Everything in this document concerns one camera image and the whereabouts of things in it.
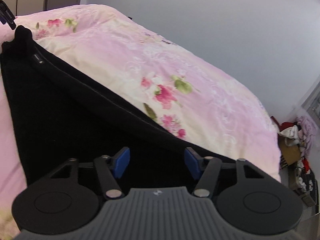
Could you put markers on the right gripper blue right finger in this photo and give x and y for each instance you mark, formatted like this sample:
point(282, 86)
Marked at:
point(193, 162)

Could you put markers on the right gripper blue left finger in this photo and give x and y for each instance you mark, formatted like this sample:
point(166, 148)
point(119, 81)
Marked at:
point(120, 162)

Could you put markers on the black velvet pants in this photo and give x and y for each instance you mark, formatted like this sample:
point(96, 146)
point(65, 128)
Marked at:
point(68, 128)

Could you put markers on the pink floral bed quilt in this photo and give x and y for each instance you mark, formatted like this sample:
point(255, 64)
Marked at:
point(188, 97)

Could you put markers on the red bag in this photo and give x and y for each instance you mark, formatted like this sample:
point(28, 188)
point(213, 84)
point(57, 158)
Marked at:
point(282, 126)

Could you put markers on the brown Nike paper bag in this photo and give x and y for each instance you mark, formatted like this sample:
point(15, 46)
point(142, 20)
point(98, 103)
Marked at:
point(289, 154)

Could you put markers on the pile of lilac clothes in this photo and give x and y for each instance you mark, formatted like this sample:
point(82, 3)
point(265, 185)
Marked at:
point(302, 134)

